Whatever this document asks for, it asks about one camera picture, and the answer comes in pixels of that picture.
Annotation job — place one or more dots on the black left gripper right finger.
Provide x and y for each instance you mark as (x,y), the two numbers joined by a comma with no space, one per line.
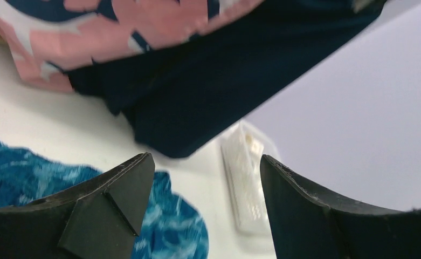
(308,220)

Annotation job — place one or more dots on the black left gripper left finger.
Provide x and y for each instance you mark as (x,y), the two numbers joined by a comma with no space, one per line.
(98,218)

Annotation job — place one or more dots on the blue shark print shorts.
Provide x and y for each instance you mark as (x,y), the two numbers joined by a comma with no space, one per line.
(171,228)

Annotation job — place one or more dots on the pink floral shorts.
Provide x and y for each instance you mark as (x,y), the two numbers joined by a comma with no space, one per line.
(48,38)

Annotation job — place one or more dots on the navy blue shorts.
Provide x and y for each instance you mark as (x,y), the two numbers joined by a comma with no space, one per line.
(177,99)

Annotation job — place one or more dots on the white plastic basket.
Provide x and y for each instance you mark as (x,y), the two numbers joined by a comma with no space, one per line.
(242,147)

